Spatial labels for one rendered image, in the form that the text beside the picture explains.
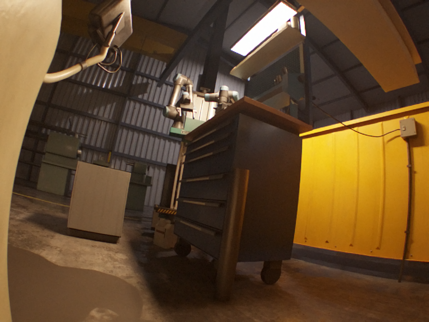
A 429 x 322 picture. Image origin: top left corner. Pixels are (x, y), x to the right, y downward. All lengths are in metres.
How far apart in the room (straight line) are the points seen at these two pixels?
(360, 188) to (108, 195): 1.92
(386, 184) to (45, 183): 6.09
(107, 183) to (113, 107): 8.62
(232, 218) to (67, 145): 5.32
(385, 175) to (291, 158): 0.83
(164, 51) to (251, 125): 8.60
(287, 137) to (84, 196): 1.43
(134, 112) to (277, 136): 9.31
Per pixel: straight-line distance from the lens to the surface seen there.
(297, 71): 1.74
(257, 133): 1.18
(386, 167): 1.85
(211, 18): 6.68
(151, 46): 9.57
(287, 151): 1.29
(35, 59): 0.24
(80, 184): 1.75
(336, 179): 2.02
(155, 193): 10.02
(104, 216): 1.76
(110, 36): 1.09
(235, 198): 0.96
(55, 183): 5.89
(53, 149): 6.01
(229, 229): 0.97
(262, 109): 1.17
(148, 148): 10.05
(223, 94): 1.89
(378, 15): 0.86
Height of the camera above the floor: 0.41
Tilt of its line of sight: 11 degrees up
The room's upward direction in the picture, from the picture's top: 8 degrees clockwise
